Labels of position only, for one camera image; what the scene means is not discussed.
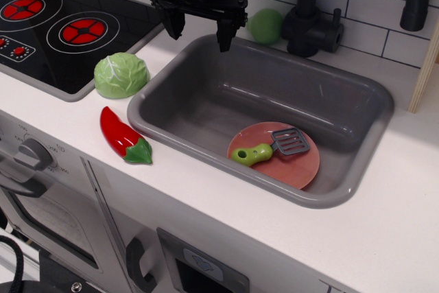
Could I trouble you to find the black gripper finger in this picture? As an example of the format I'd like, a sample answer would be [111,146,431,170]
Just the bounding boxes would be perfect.
[216,19,238,52]
[158,6,185,40]

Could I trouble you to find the green handled grey spatula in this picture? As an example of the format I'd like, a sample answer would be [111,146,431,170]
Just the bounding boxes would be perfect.
[230,128,310,167]

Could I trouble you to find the grey plastic sink basin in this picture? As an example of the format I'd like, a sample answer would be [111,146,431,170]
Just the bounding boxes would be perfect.
[127,35,394,209]

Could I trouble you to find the light green toy fruit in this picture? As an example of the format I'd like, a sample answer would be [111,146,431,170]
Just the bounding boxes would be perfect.
[247,8,283,45]

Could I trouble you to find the green toy cabbage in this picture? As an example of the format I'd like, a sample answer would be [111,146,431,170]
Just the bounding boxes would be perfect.
[94,52,150,99]

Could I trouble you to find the black toy faucet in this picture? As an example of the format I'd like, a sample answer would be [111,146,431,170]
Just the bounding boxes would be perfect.
[281,0,430,58]

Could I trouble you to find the black toy stovetop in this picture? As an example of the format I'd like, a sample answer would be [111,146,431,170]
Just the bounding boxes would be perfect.
[1,0,163,102]

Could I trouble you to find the red toy chili pepper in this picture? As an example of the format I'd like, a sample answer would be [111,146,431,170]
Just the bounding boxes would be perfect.
[100,106,153,165]

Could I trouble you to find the grey oven knob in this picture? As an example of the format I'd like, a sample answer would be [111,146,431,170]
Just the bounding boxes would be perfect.
[14,139,53,171]

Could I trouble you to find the wooden side panel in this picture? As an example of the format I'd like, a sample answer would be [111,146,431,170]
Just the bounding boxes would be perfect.
[407,34,438,113]

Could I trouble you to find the toy oven door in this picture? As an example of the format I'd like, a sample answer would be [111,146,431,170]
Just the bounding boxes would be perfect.
[1,171,132,292]

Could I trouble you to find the dishwasher control panel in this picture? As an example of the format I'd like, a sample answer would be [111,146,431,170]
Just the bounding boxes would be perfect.
[156,228,250,293]

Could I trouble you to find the grey oven door handle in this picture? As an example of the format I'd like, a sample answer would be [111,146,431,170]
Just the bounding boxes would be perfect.
[1,156,47,198]

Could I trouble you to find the dark grey cabinet handle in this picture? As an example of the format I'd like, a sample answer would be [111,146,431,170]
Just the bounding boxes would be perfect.
[126,237,157,293]

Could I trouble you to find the black cable bottom left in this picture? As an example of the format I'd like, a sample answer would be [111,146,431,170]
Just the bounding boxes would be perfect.
[0,235,25,293]

